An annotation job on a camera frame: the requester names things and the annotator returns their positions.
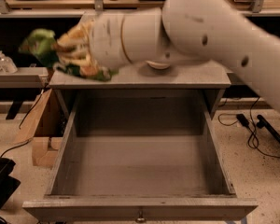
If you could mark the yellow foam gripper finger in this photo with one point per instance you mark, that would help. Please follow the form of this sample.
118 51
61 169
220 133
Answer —
77 38
81 64

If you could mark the green rice chip bag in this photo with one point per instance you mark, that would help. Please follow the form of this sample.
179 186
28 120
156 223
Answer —
39 44

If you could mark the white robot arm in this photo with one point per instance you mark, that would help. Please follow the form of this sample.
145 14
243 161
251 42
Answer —
184 30

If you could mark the open grey top drawer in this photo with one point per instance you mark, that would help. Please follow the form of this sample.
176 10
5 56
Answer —
126 150

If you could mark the metal drawer knob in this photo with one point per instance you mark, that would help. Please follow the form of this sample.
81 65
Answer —
140 218

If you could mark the grey lower shelf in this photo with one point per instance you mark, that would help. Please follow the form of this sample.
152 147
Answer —
25 77

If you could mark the white paper bowl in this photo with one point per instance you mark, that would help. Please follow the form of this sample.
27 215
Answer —
158 66

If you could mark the clear sanitizer bottle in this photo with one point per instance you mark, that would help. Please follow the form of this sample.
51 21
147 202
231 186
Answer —
7 64

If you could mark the cardboard box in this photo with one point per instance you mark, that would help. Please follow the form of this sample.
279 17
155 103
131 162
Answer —
40 129

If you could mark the grey cabinet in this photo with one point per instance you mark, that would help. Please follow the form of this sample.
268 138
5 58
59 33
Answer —
177 75

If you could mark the black bin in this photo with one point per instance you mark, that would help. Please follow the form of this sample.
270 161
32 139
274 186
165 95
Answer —
8 184

